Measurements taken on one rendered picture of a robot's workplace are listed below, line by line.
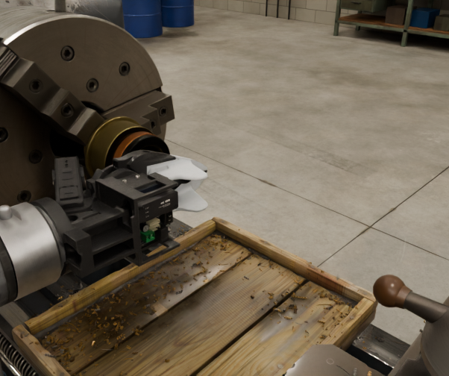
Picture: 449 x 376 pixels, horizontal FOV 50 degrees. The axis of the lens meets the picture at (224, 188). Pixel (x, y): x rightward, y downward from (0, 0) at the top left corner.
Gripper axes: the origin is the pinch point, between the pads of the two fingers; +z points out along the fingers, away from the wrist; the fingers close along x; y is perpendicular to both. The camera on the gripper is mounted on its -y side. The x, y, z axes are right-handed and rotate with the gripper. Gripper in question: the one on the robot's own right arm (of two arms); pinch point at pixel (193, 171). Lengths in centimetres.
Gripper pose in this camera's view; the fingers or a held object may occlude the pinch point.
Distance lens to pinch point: 57.0
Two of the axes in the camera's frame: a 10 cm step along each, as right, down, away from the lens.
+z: 6.9, -3.0, 6.6
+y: 7.2, 2.9, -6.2
